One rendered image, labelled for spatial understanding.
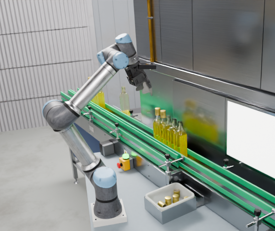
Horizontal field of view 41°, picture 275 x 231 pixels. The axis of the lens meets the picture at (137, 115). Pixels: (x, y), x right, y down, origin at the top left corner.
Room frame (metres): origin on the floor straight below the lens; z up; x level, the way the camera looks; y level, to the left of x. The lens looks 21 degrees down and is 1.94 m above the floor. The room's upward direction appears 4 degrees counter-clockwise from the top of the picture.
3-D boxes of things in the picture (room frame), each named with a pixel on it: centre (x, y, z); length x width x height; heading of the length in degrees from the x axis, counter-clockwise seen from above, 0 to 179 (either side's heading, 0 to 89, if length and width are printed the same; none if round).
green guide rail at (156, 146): (2.67, 0.21, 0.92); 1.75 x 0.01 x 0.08; 29
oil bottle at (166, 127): (2.08, -0.19, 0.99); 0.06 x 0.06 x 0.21; 29
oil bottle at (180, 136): (1.98, -0.24, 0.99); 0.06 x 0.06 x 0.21; 30
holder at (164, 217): (1.71, -0.16, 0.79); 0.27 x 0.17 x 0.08; 119
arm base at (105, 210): (1.68, 0.19, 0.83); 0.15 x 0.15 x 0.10
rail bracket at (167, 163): (1.84, -0.17, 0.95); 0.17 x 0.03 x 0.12; 119
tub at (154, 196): (1.69, -0.14, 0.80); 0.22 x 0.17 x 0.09; 119
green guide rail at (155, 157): (2.63, 0.28, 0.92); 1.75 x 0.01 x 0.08; 29
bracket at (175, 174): (1.85, -0.19, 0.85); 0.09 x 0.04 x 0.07; 119
